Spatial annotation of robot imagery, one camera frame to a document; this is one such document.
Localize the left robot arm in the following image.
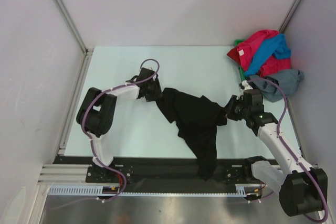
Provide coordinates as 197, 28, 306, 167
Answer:
76, 67, 163, 182

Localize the aluminium corner post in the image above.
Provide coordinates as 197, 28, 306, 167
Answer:
53, 0, 88, 55
279, 0, 303, 34

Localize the white slotted cable duct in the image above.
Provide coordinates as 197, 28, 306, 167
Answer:
48, 185, 260, 197

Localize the green plastic bin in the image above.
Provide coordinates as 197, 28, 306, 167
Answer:
234, 39, 246, 82

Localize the grey t shirt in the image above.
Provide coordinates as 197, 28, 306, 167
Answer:
248, 69, 304, 102

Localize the pink t shirt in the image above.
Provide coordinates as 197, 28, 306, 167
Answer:
227, 29, 291, 77

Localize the aluminium frame rail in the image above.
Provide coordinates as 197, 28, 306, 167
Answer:
38, 164, 89, 185

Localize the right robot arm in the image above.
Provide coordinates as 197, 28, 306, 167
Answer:
225, 89, 329, 222

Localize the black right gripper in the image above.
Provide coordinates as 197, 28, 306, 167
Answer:
219, 94, 250, 121

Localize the black t shirt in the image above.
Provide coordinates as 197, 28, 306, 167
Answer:
156, 88, 227, 181

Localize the right aluminium corner post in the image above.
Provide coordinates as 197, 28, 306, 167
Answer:
279, 0, 303, 34

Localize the blue t shirt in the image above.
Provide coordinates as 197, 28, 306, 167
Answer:
244, 34, 291, 77

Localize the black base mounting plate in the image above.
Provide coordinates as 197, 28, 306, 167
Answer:
54, 156, 271, 197

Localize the left aluminium corner post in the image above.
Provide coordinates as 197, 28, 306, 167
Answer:
53, 0, 88, 55

